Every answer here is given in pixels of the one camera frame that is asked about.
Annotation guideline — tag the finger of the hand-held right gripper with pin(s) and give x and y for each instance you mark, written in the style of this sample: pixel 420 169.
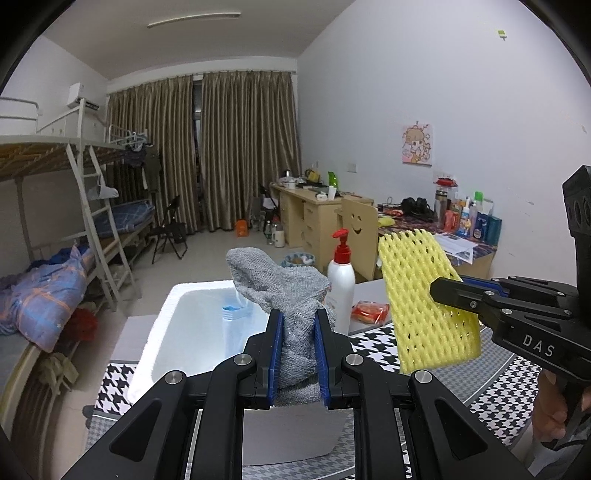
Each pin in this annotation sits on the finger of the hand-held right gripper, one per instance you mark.
pixel 489 284
pixel 455 295

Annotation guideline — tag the round waste basket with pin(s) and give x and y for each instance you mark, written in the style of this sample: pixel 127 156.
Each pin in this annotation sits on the round waste basket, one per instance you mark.
pixel 298 261

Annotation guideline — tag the red cloth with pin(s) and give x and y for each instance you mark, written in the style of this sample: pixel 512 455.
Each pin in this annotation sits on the red cloth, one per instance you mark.
pixel 83 323

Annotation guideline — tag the blue plaid blanket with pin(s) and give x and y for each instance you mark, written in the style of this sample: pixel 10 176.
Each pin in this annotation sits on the blue plaid blanket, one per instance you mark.
pixel 41 295

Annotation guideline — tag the white pump bottle red cap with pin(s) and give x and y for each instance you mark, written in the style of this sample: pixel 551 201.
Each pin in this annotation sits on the white pump bottle red cap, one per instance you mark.
pixel 341 286

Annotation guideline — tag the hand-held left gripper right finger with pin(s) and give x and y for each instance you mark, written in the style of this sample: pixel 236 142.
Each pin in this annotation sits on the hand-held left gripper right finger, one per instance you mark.
pixel 322 355

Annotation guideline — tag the wooden chair with smiley cutout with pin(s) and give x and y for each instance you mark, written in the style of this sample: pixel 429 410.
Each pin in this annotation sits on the wooden chair with smiley cutout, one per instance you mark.
pixel 364 249

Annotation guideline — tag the wooden desk with drawers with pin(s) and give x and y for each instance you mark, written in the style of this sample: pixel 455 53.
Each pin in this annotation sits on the wooden desk with drawers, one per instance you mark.
pixel 295 217

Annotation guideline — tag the black headphones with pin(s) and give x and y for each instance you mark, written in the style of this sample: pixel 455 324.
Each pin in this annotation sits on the black headphones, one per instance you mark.
pixel 415 205

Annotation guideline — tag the green bottle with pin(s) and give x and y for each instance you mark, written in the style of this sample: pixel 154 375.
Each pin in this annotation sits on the green bottle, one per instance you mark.
pixel 332 180

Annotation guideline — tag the beige cloth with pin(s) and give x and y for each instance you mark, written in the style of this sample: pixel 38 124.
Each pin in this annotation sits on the beige cloth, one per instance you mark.
pixel 57 371

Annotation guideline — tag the brown curtain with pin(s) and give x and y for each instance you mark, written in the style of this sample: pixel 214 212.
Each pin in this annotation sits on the brown curtain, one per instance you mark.
pixel 249 147
pixel 152 152

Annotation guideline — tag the ceiling tube light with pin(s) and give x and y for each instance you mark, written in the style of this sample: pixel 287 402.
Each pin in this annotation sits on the ceiling tube light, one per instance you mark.
pixel 194 20

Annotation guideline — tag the red snack packet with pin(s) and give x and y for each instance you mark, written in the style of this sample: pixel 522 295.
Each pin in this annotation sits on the red snack packet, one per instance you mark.
pixel 369 311

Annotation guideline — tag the person's right forearm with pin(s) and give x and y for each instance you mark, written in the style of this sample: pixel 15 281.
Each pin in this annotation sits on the person's right forearm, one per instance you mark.
pixel 568 464

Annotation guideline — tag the cartoon wall poster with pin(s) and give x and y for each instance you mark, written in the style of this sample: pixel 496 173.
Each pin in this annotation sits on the cartoon wall poster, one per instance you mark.
pixel 418 144

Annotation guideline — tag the dark hanging clothes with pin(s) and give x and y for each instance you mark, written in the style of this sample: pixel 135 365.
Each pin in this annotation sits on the dark hanging clothes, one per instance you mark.
pixel 150 166

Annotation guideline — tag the orange jug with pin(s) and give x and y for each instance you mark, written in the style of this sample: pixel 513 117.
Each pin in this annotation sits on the orange jug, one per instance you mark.
pixel 242 229

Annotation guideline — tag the white metal bunk bed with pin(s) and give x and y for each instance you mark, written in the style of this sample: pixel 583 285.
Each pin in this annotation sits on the white metal bunk bed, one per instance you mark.
pixel 27 157

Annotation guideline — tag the person's right hand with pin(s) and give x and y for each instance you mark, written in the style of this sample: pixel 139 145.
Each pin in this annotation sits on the person's right hand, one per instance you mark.
pixel 547 410

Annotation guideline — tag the grey sock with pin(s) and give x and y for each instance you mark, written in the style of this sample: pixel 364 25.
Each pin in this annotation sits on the grey sock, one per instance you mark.
pixel 295 295

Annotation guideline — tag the group of toiletry bottles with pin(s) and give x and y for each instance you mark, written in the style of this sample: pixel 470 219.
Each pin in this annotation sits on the group of toiletry bottles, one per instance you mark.
pixel 480 226

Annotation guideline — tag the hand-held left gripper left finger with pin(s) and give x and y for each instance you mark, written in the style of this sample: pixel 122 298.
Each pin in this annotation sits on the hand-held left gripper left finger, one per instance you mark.
pixel 276 355

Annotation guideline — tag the houndstooth tablecloth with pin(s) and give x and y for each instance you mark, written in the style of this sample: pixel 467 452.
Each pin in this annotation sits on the houndstooth tablecloth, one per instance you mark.
pixel 498 406

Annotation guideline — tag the yellow box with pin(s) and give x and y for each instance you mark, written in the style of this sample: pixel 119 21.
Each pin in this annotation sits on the yellow box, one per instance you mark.
pixel 314 175

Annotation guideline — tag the white air conditioner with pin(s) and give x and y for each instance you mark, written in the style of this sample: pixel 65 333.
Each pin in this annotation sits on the white air conditioner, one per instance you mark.
pixel 78 92

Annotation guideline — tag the white foam box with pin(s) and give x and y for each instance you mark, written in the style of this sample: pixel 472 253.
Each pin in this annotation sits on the white foam box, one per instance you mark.
pixel 198 323

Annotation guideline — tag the white hanging garment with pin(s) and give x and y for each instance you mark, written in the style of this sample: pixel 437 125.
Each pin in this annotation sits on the white hanging garment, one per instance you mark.
pixel 104 191

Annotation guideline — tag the metal pot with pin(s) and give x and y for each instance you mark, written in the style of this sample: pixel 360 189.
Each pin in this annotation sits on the metal pot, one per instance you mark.
pixel 287 177

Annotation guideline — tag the yellow foam net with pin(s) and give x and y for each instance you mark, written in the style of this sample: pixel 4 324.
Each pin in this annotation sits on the yellow foam net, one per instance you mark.
pixel 415 295

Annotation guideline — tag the white bunk bed ladder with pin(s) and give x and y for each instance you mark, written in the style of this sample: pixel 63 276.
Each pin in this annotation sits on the white bunk bed ladder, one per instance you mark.
pixel 87 220

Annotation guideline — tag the black folding chair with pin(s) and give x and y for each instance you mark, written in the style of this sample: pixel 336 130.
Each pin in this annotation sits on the black folding chair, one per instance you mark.
pixel 173 230

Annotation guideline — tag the blue plaid mattress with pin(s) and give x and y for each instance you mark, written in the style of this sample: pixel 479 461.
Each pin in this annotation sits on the blue plaid mattress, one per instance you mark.
pixel 131 214

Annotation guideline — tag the blue face mask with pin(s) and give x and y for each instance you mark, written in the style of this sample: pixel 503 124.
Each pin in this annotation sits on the blue face mask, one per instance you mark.
pixel 235 311

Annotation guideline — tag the printed paper sheets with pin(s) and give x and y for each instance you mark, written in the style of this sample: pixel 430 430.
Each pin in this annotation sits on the printed paper sheets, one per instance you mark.
pixel 457 247

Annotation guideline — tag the white thermos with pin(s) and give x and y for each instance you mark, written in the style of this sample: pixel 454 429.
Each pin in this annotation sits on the white thermos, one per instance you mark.
pixel 278 237

